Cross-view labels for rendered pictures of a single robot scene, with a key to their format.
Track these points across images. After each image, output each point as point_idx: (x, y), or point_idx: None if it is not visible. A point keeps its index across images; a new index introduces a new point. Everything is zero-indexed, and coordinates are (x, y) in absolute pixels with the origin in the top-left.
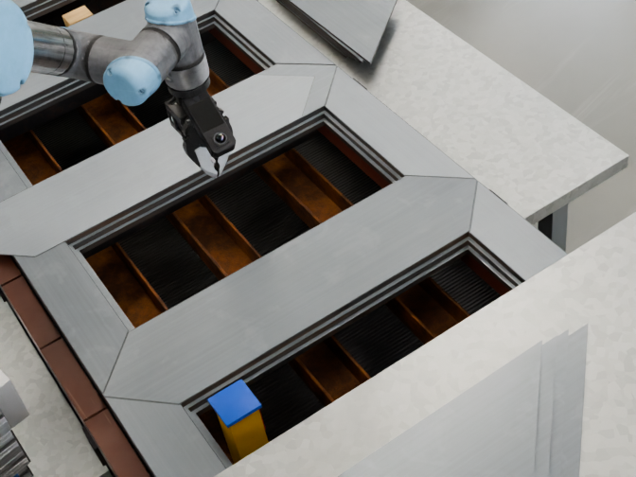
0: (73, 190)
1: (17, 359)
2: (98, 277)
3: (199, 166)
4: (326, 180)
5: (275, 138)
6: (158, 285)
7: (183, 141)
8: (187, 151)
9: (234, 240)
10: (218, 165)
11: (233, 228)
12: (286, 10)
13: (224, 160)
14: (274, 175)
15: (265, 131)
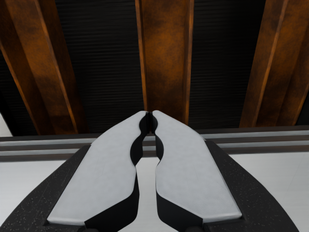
0: (303, 210)
1: None
2: (273, 114)
3: (212, 142)
4: (16, 82)
5: (26, 150)
6: (203, 101)
7: (148, 206)
8: (293, 229)
9: (146, 78)
10: (141, 127)
11: (145, 80)
12: None
13: (117, 128)
14: (72, 121)
15: (34, 168)
